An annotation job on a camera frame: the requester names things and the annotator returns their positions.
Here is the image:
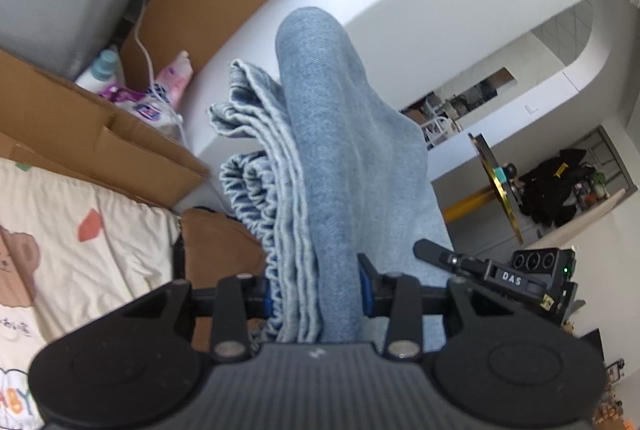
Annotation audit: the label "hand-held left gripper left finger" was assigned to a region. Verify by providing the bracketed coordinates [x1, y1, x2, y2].
[117, 274, 276, 359]

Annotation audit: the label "light blue jeans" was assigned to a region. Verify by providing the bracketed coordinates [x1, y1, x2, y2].
[207, 6, 456, 345]

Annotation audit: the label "white bottle blue cap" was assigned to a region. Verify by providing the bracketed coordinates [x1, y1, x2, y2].
[75, 49, 121, 93]

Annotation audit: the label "cream bear print blanket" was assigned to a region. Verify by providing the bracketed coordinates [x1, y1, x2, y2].
[0, 157, 183, 430]

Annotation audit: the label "pink bottle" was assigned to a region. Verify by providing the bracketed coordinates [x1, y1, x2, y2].
[154, 51, 195, 106]

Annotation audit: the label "white wire rack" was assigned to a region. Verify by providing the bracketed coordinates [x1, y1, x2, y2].
[420, 115, 461, 146]

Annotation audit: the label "folded brown garment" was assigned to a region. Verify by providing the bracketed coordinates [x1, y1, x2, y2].
[179, 207, 273, 353]

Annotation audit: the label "round black gold table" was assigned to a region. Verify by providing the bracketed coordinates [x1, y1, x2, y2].
[442, 132, 526, 246]

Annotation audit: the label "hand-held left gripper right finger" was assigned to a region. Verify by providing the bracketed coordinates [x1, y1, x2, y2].
[357, 255, 516, 359]

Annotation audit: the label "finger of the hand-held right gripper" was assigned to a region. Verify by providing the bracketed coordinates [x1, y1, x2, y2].
[412, 239, 493, 278]

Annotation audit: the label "black jacket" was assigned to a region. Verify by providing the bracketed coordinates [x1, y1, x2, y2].
[517, 149, 606, 226]

